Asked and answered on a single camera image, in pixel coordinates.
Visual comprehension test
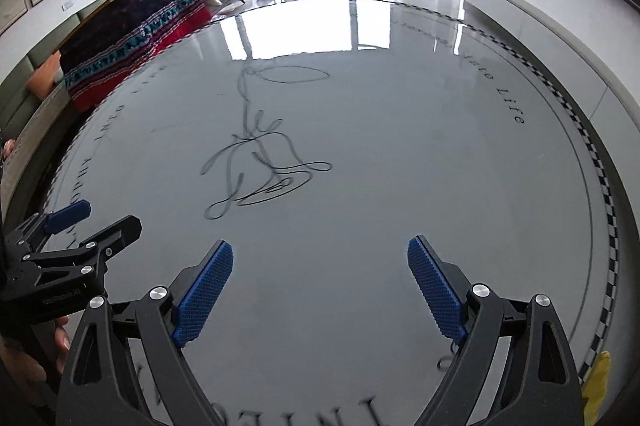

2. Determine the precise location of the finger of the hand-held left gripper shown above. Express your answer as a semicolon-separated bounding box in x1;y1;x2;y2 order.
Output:
5;200;92;252
20;215;143;277

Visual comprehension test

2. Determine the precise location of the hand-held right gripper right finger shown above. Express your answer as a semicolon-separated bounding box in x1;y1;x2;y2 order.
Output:
407;235;586;426

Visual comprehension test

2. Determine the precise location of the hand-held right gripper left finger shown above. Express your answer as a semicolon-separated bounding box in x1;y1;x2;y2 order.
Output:
59;240;235;426

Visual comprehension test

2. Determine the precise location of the yellow plastic bag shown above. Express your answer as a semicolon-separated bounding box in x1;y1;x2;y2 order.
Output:
580;350;612;426

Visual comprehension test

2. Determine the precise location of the person's left hand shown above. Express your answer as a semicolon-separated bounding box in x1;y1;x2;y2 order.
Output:
0;313;73;402

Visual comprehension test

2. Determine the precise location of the orange cushion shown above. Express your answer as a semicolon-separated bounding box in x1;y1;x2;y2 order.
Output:
27;55;66;100

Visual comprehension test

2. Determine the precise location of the green sofa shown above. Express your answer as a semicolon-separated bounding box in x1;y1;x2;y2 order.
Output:
0;0;121;187

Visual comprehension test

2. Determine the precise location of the patterned dark and red blanket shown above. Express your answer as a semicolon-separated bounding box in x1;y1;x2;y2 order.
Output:
59;0;213;112

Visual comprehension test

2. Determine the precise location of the white low cabinet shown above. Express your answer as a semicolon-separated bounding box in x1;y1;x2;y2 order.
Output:
441;0;640;117

